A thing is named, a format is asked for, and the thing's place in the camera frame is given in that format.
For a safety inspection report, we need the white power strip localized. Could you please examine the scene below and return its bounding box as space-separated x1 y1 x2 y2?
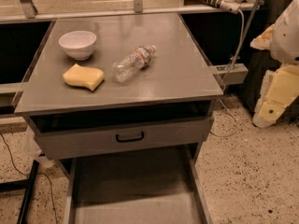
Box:
199 0 240 14

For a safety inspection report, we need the grey drawer cabinet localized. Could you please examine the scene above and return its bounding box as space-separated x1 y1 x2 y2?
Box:
11 12 226 180

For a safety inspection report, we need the black side cabinet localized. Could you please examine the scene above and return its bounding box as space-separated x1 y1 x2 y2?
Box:
182 0 292 111

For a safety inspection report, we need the metal bracket beam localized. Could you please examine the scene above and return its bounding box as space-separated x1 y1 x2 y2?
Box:
210 63 249 86

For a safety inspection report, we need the open grey lower drawer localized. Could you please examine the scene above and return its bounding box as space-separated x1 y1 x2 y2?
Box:
64 146 213 224

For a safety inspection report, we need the white ceramic bowl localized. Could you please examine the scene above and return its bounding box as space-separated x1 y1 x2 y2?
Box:
59 31 97 61

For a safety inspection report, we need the black drawer handle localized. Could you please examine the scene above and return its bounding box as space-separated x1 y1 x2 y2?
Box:
115 132 145 143

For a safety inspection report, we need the black floor cable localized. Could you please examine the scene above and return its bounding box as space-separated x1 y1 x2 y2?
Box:
0 132 59 224

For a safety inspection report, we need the clear plastic water bottle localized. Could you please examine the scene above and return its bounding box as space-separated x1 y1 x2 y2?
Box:
111 45 156 83

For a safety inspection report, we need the grey top drawer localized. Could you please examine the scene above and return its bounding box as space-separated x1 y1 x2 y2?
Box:
35 117 213 160

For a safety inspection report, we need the yellow sponge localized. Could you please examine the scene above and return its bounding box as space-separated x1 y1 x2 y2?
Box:
63 63 105 91

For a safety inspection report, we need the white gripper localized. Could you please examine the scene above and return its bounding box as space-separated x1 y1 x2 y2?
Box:
250 0 299 128

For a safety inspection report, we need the black metal floor frame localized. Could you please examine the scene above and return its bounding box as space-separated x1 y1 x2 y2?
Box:
0 159 41 224

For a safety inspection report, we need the white power cable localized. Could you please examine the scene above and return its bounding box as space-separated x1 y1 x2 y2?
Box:
209 8 247 139

